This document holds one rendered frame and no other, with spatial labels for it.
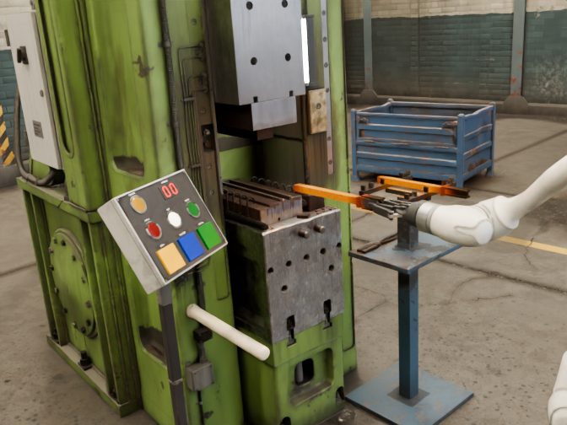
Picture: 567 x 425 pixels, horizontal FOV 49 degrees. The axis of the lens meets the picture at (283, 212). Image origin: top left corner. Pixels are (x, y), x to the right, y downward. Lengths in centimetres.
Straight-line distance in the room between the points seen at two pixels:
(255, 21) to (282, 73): 21
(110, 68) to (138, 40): 36
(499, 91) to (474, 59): 64
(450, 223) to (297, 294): 84
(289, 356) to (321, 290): 28
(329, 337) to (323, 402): 29
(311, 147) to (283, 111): 34
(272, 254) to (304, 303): 28
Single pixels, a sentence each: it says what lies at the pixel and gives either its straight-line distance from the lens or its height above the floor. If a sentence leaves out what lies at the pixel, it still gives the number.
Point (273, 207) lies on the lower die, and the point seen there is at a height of 98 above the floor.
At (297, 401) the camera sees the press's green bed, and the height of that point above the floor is 15.
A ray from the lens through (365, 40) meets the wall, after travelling 1145.
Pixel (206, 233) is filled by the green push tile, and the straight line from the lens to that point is 196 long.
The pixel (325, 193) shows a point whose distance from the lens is 214.
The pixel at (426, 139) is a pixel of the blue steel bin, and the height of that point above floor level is 47.
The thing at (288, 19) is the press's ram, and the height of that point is 163.
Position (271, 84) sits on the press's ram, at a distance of 224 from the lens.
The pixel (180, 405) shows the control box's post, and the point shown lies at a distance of 222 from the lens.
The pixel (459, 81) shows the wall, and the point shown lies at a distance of 1051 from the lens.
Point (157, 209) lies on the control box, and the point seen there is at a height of 113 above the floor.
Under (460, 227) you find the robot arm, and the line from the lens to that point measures 175.
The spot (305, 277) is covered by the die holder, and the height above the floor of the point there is 69.
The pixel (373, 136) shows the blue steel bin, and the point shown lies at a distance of 620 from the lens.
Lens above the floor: 165
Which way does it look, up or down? 17 degrees down
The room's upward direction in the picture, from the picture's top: 4 degrees counter-clockwise
